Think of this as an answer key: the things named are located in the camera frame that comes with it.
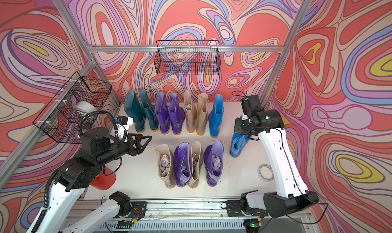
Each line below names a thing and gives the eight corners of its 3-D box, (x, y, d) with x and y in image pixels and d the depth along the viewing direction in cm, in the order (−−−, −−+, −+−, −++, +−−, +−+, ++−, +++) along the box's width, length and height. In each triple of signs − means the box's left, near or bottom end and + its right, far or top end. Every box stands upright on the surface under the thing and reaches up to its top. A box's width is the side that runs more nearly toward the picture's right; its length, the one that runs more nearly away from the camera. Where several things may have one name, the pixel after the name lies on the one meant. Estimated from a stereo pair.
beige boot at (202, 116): (197, 139, 102) (196, 112, 81) (197, 121, 112) (196, 93, 91) (206, 139, 102) (209, 112, 81) (206, 121, 112) (207, 93, 91)
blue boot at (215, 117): (209, 140, 100) (212, 115, 80) (208, 121, 111) (210, 94, 91) (220, 140, 100) (225, 114, 80) (218, 121, 111) (222, 94, 91)
